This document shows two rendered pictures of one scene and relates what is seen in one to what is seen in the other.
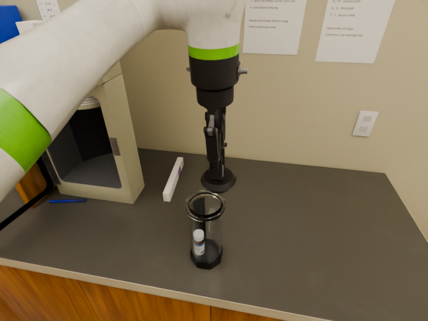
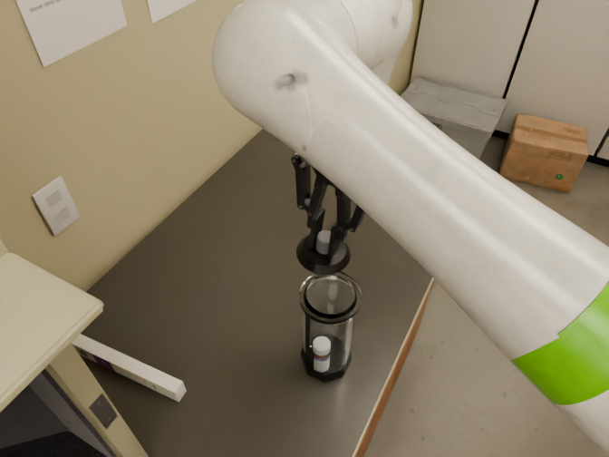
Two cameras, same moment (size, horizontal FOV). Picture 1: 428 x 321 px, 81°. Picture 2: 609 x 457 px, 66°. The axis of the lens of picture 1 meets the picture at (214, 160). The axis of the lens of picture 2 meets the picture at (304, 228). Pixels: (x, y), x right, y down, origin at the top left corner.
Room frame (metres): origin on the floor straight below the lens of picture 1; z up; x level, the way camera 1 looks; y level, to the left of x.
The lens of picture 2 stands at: (0.38, 0.49, 1.82)
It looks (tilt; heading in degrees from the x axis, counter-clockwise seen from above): 45 degrees down; 288
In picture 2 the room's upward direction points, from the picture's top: straight up
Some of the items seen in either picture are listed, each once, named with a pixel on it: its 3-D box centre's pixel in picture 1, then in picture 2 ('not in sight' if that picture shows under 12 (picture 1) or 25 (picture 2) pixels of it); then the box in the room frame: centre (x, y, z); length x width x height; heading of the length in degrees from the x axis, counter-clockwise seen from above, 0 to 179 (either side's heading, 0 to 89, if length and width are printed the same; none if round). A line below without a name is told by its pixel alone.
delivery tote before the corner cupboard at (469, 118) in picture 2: not in sight; (445, 124); (0.32, -2.21, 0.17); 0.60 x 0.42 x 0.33; 167
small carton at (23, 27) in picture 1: (37, 35); not in sight; (0.68, 0.43, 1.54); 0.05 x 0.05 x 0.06; 73
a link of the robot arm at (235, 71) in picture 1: (216, 69); not in sight; (0.49, 0.00, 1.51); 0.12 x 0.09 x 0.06; 79
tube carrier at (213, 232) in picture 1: (206, 230); (328, 327); (0.49, 0.02, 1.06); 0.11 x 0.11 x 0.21
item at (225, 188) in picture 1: (218, 176); (323, 248); (0.51, -0.01, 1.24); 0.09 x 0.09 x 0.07
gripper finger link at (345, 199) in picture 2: (214, 137); (343, 198); (0.48, 0.00, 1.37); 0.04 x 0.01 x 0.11; 79
